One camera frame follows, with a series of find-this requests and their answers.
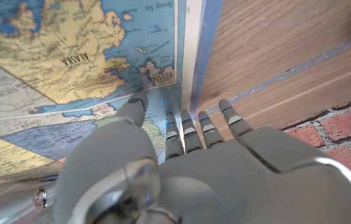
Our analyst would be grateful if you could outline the colourful paper map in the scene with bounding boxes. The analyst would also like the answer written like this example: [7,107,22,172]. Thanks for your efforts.
[0,0,223,187]

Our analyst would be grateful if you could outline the red brick print backdrop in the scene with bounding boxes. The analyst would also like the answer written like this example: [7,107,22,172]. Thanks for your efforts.
[279,91,351,202]

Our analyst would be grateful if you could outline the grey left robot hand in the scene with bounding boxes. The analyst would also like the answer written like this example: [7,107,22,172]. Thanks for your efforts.
[53,91,351,224]

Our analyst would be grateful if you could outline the grey tape outline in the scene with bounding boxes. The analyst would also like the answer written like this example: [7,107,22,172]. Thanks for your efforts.
[205,30,351,114]

